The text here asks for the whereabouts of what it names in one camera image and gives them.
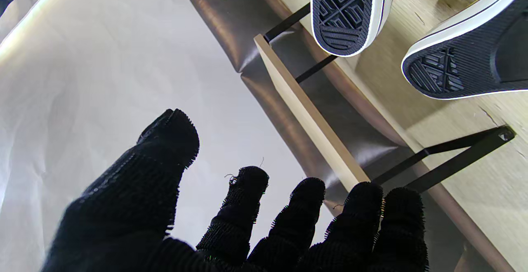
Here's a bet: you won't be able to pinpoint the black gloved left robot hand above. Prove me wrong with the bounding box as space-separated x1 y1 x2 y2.
41 109 429 272

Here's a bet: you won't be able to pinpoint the yellow canvas sneaker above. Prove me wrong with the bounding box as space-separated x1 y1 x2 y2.
401 0 528 100
310 0 400 57

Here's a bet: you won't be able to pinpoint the small wooden stand black legs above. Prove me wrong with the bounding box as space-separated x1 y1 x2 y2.
254 2 516 217

